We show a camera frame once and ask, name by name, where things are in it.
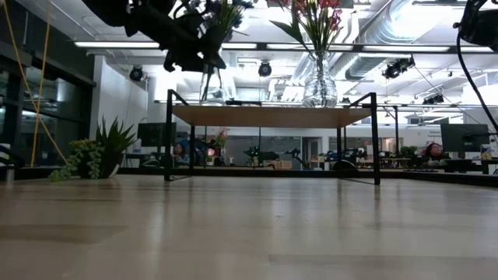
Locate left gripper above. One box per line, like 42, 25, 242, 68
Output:
130, 0, 228, 74

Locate smooth clear glass vase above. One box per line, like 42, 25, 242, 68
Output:
198, 64, 229, 107

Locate blue artificial flower bunch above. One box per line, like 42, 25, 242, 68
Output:
212, 0, 256, 44

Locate textured clear glass vase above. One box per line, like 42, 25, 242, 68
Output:
302, 50, 338, 109

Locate background pink flower plant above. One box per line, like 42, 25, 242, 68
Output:
212, 127, 231, 167

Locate black computer monitor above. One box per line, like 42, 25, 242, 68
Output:
440, 123, 491, 153
136, 122, 178, 149

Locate person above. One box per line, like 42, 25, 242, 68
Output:
173, 140, 191, 167
422, 142, 448, 166

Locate green succulent plant in pot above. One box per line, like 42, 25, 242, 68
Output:
48, 115, 138, 183

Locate wooden shelf with black frame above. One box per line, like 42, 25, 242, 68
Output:
163, 88, 381, 186

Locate yellow cable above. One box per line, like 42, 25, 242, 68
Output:
2, 0, 68, 164
31, 6, 52, 157

